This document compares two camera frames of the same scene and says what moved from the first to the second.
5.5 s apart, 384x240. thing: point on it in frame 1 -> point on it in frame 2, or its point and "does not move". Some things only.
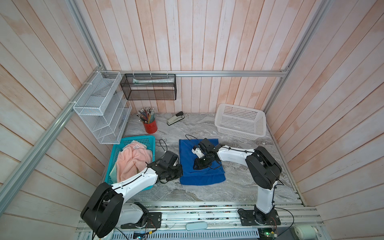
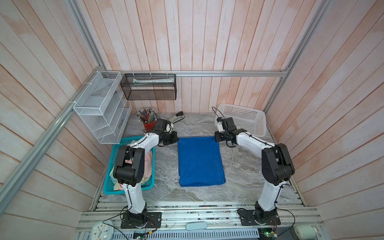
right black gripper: x=197 y=164 -> x=217 y=139
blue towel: x=212 y=173 does not move
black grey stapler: x=178 y=117 does not move
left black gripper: x=179 y=174 -> x=174 y=138
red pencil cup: x=151 y=128 does not move
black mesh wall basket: x=149 y=86 does not move
